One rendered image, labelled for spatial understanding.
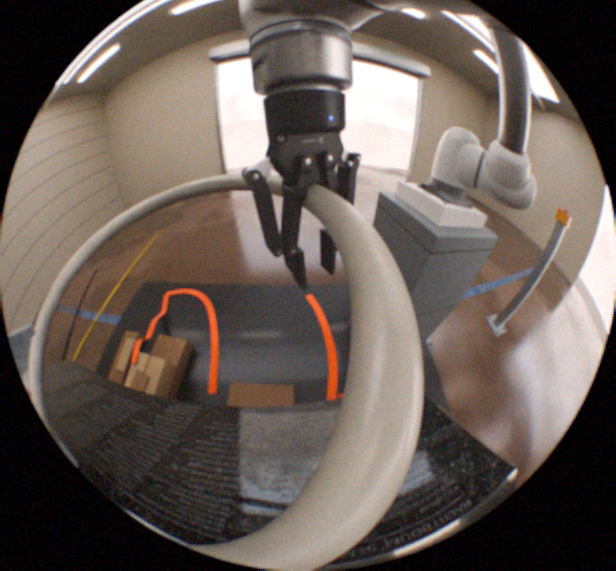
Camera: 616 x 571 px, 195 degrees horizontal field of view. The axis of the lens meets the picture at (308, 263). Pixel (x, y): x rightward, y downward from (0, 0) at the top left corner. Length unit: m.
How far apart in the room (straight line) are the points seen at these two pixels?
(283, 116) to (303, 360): 1.03
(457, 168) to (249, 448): 0.86
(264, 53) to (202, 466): 0.43
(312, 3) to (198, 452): 0.48
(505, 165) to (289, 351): 1.23
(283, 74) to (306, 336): 1.10
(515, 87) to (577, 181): 6.04
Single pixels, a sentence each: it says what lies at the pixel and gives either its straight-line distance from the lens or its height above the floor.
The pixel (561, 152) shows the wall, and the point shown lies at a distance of 6.84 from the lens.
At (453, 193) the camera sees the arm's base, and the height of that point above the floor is 0.89.
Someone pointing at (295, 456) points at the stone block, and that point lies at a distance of 0.31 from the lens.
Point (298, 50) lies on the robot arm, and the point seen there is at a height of 1.07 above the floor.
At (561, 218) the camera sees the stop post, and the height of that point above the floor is 1.03.
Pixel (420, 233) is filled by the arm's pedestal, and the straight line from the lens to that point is 0.61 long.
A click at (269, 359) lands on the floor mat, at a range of 1.07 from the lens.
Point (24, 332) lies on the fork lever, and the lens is 0.40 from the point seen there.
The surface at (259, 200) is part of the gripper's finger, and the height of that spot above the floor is 0.95.
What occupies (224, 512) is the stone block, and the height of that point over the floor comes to 0.78.
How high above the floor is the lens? 1.00
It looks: 39 degrees down
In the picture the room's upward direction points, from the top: straight up
